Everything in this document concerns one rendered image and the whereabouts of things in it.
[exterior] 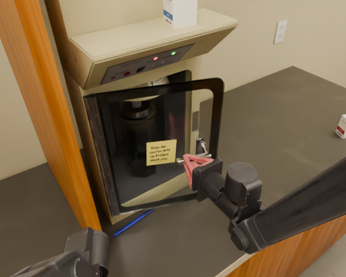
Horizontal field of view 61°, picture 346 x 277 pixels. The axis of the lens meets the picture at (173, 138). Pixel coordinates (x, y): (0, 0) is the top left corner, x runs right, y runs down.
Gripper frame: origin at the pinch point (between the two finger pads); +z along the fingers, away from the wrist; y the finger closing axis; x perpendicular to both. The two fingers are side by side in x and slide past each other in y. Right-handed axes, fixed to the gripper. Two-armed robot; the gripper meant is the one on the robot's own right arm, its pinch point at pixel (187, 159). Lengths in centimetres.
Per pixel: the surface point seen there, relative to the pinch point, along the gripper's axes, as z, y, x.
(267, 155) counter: 7, -26, -44
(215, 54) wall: 56, -6, -57
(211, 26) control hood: 1.1, 31.0, -6.0
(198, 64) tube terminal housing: 12.3, 17.5, -12.2
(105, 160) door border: 10.3, 1.0, 17.0
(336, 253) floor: -17, -120, -104
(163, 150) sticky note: 5.4, 0.8, 3.3
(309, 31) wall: 57, -9, -129
